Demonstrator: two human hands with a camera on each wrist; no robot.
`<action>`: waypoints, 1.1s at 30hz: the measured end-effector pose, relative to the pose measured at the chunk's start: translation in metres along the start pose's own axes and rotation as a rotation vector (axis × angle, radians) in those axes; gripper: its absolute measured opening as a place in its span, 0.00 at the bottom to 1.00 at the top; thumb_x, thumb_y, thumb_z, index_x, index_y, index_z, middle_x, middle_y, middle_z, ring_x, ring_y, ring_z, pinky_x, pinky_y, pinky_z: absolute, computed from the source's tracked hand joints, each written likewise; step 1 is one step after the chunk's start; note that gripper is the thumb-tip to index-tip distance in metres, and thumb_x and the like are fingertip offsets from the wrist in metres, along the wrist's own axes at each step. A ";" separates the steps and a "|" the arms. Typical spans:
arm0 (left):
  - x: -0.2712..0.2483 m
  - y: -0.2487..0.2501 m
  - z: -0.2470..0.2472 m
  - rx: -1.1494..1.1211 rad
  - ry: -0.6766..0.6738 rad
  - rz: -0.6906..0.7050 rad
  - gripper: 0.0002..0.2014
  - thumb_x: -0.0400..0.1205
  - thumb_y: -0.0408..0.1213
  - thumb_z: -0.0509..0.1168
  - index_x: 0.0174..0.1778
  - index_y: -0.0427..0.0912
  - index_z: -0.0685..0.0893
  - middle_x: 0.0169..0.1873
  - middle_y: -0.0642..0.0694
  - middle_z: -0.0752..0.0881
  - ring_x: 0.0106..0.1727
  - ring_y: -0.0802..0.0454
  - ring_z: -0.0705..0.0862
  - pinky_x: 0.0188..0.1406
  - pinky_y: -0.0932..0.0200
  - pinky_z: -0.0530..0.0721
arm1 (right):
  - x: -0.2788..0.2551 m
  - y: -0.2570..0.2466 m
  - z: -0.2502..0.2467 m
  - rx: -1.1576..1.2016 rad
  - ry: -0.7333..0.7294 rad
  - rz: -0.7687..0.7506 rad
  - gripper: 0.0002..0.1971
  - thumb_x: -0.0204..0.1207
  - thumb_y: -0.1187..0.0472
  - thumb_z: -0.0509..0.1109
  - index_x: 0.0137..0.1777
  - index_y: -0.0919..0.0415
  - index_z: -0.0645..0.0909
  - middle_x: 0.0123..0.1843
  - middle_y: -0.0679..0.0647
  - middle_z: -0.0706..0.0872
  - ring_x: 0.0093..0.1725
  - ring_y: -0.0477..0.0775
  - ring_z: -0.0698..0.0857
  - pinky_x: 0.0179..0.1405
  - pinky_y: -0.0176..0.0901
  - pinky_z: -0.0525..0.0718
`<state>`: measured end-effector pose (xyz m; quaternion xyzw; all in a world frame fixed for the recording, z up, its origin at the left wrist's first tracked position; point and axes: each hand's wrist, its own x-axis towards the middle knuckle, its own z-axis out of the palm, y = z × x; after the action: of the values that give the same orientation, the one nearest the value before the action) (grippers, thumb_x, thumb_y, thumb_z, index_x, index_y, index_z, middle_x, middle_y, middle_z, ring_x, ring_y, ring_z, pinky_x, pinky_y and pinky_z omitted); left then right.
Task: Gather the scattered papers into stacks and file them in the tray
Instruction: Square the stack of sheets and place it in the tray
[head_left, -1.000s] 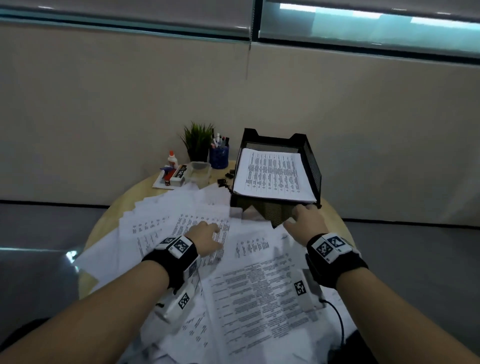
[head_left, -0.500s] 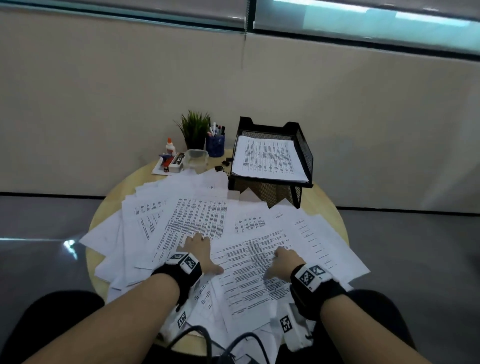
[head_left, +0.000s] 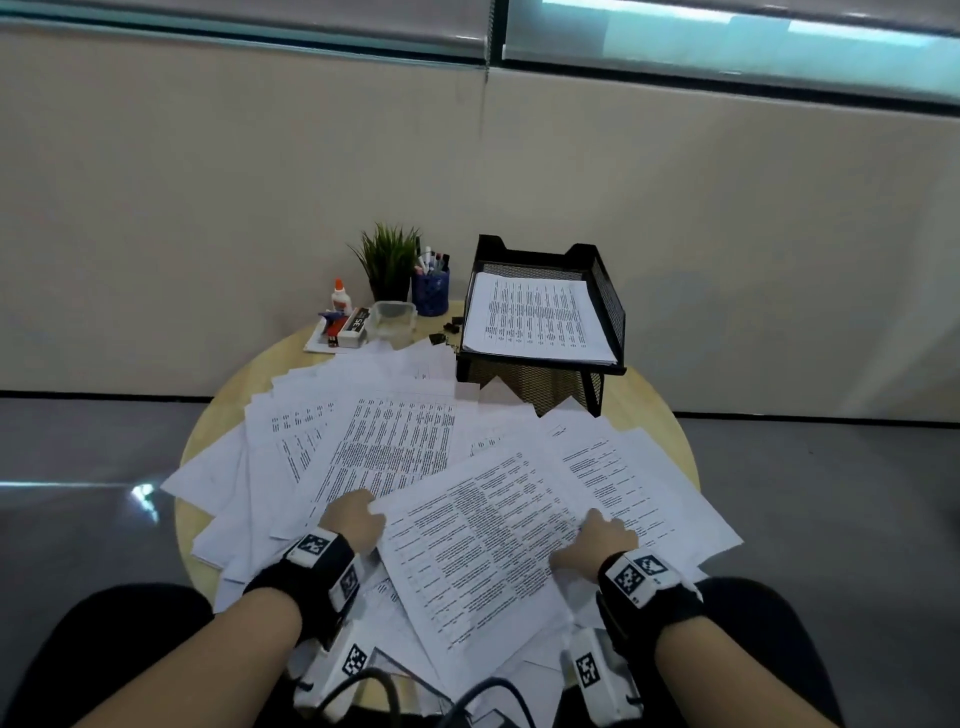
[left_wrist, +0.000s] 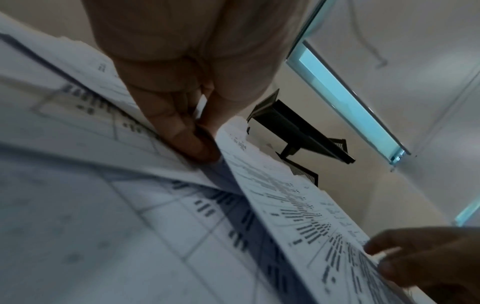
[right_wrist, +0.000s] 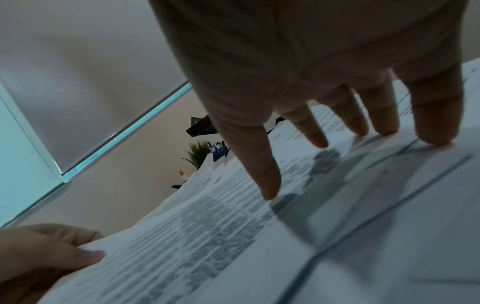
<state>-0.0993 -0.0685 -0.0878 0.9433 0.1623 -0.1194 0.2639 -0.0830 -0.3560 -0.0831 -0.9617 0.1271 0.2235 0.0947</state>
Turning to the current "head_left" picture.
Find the person's right hand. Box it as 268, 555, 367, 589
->
549, 508, 641, 585

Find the person's left hand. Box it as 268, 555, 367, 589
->
318, 489, 388, 556

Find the large printed paper sheet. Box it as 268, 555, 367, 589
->
369, 447, 603, 697

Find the person's left forearm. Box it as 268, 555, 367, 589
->
73, 586, 304, 728

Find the person's right forearm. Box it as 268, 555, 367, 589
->
651, 613, 826, 728

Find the pile of scattered printed papers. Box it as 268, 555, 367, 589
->
160, 341, 745, 728

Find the black and white small box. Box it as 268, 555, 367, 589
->
337, 306, 372, 348

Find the black mesh letter tray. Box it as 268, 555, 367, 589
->
454, 234, 628, 419

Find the clear plastic container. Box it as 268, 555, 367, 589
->
366, 300, 419, 351

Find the blue mesh pen holder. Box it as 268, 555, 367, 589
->
411, 268, 451, 318

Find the person's right leg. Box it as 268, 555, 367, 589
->
696, 575, 846, 728

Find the person's leg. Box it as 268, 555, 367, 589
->
696, 575, 846, 728
0, 582, 220, 728

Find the small green potted plant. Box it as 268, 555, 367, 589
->
348, 222, 422, 304

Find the stack of papers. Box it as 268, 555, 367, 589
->
460, 270, 621, 367

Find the person's left leg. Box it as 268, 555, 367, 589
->
0, 582, 220, 728

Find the window pane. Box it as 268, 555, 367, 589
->
0, 0, 496, 63
502, 0, 960, 108

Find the right wrist camera with strap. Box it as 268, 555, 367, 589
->
558, 549, 706, 726

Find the wrist camera with strap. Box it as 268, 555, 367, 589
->
243, 527, 378, 715
558, 549, 706, 726

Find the left wrist camera with strap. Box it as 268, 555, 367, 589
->
243, 527, 378, 715

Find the black cable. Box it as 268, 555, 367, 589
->
328, 666, 402, 728
448, 677, 538, 728

